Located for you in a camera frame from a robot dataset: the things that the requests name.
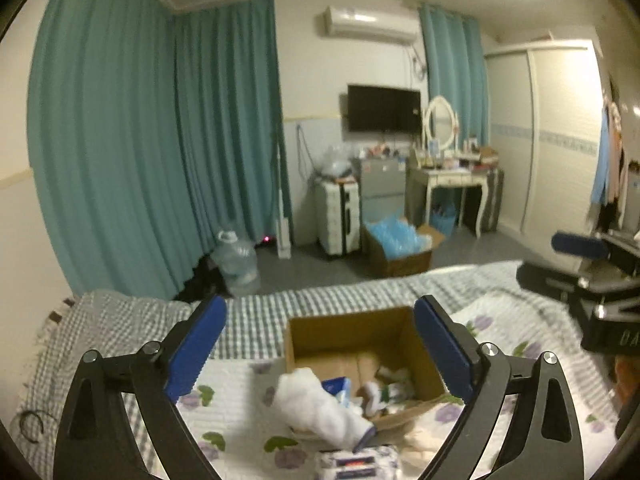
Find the white oval mirror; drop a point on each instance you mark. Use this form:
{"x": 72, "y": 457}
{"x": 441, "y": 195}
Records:
{"x": 440, "y": 122}

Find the black wall television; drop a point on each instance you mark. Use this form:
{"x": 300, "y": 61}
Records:
{"x": 384, "y": 108}

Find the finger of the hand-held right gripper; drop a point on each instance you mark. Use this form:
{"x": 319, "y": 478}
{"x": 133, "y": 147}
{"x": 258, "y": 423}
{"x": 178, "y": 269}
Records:
{"x": 547, "y": 278}
{"x": 580, "y": 245}

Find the black floor bag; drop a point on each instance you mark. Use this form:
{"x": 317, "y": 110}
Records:
{"x": 200, "y": 280}

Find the white suitcase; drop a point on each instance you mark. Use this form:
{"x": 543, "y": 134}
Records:
{"x": 337, "y": 217}

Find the white dressing table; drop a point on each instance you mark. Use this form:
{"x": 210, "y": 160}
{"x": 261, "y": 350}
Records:
{"x": 447, "y": 177}

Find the white louvred wardrobe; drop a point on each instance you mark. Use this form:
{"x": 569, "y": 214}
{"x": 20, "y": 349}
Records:
{"x": 555, "y": 135}

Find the blue hanging garment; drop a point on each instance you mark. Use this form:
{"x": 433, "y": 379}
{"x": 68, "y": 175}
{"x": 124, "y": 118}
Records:
{"x": 601, "y": 160}

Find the floral tissue pack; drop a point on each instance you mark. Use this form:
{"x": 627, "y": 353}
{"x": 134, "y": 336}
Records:
{"x": 357, "y": 465}

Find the blue and white tissue pack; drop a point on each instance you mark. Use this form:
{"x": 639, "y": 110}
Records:
{"x": 336, "y": 388}

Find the grey cabinet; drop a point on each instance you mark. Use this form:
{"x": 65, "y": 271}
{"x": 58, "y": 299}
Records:
{"x": 381, "y": 187}

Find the pile of blue plastic bags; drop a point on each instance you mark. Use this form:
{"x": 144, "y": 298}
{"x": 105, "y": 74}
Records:
{"x": 397, "y": 237}

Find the pale hanging clothes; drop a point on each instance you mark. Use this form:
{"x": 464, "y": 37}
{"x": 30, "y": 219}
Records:
{"x": 622, "y": 160}

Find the white pole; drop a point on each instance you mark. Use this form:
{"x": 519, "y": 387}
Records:
{"x": 283, "y": 230}

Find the clear plastic bag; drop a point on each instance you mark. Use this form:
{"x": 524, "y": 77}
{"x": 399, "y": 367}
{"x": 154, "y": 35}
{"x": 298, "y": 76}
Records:
{"x": 337, "y": 161}

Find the person's right hand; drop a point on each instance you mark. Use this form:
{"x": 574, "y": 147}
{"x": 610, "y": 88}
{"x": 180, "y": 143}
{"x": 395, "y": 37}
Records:
{"x": 622, "y": 380}

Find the white floral quilt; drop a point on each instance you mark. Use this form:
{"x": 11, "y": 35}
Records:
{"x": 240, "y": 425}

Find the white fluffy towel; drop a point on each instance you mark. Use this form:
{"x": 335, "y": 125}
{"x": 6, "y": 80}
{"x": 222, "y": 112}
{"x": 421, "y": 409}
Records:
{"x": 320, "y": 407}

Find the narrow teal curtain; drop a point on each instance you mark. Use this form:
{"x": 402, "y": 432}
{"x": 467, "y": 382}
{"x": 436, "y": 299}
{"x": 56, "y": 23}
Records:
{"x": 452, "y": 75}

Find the white thin cloth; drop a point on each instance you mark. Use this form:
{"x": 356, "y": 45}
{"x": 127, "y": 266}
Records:
{"x": 387, "y": 394}

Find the white air conditioner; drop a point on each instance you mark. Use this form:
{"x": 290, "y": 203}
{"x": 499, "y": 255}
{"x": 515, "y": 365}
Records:
{"x": 370, "y": 24}

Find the cardboard floor box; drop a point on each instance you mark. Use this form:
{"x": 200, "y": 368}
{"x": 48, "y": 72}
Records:
{"x": 400, "y": 266}

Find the large clear water bottle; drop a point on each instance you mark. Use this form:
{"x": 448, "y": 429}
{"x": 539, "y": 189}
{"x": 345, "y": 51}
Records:
{"x": 236, "y": 262}

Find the blue basket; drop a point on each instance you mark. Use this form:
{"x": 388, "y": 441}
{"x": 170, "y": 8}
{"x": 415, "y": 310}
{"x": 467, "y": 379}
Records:
{"x": 444, "y": 220}

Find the wide teal curtain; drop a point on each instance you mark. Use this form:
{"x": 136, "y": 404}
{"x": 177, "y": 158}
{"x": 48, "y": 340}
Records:
{"x": 105, "y": 135}

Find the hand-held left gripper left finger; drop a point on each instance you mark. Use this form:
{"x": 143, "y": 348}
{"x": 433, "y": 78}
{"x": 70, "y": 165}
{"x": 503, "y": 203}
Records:
{"x": 195, "y": 355}

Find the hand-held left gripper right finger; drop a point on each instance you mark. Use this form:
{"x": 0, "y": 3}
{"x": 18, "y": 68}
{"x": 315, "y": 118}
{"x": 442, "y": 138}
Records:
{"x": 445, "y": 355}

